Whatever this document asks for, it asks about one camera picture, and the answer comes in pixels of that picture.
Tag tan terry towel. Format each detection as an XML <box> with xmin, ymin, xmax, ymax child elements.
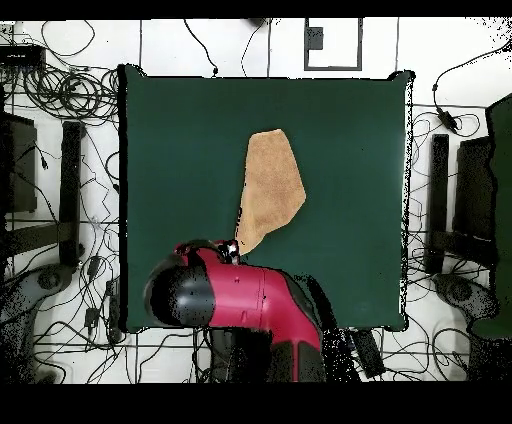
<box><xmin>233</xmin><ymin>128</ymin><xmax>308</xmax><ymax>256</ymax></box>

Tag black electronics box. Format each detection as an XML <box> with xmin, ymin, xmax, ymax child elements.
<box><xmin>0</xmin><ymin>44</ymin><xmax>47</xmax><ymax>72</ymax></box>

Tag black rectangular case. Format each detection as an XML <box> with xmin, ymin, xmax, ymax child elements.
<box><xmin>0</xmin><ymin>111</ymin><xmax>38</xmax><ymax>215</ymax></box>
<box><xmin>453</xmin><ymin>135</ymin><xmax>497</xmax><ymax>241</ymax></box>

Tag black robot pedestal stand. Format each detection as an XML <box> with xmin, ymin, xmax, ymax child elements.
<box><xmin>197</xmin><ymin>327</ymin><xmax>275</xmax><ymax>383</ymax></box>

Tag dark floor beam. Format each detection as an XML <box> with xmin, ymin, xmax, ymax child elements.
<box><xmin>4</xmin><ymin>221</ymin><xmax>61</xmax><ymax>257</ymax></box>
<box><xmin>447</xmin><ymin>230</ymin><xmax>497</xmax><ymax>267</ymax></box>

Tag black cable with plug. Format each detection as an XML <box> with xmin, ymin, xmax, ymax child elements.
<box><xmin>182</xmin><ymin>18</ymin><xmax>220</xmax><ymax>78</ymax></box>

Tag black power strip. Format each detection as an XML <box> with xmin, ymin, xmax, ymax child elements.
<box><xmin>350</xmin><ymin>328</ymin><xmax>387</xmax><ymax>379</ymax></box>

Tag coil of black cables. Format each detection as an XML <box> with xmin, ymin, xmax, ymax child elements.
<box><xmin>21</xmin><ymin>65</ymin><xmax>120</xmax><ymax>121</ymax></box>

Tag dark green table cloth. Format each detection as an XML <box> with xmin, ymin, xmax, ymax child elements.
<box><xmin>117</xmin><ymin>63</ymin><xmax>415</xmax><ymax>333</ymax></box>

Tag black upright floor bar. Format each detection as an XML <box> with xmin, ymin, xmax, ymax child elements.
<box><xmin>424</xmin><ymin>133</ymin><xmax>450</xmax><ymax>275</ymax></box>
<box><xmin>58</xmin><ymin>120</ymin><xmax>86</xmax><ymax>268</ymax></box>

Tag black power adapter brick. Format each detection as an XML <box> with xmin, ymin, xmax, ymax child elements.
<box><xmin>436</xmin><ymin>106</ymin><xmax>460</xmax><ymax>134</ymax></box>

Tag green cloth sheet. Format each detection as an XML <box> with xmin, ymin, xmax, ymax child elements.
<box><xmin>471</xmin><ymin>93</ymin><xmax>512</xmax><ymax>339</ymax></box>

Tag dark grey square plate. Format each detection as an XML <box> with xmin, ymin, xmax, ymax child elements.
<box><xmin>305</xmin><ymin>26</ymin><xmax>324</xmax><ymax>51</ymax></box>

